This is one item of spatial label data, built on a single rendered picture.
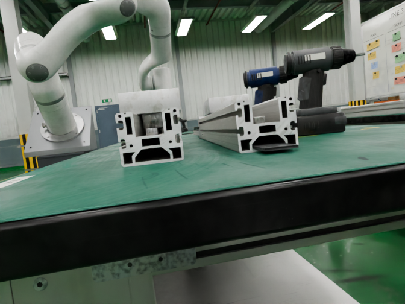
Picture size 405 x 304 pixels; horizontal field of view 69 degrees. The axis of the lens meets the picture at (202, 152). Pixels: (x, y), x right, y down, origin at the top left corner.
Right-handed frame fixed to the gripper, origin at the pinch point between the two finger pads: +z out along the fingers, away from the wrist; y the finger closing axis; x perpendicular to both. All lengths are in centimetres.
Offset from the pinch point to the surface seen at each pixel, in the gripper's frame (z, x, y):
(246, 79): -15, 53, -28
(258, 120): -1, 97, -19
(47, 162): 7, 16, 53
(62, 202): 4, 123, 6
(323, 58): -15, 76, -42
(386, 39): -81, -191, -263
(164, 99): -7, 94, -3
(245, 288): 60, 44, -23
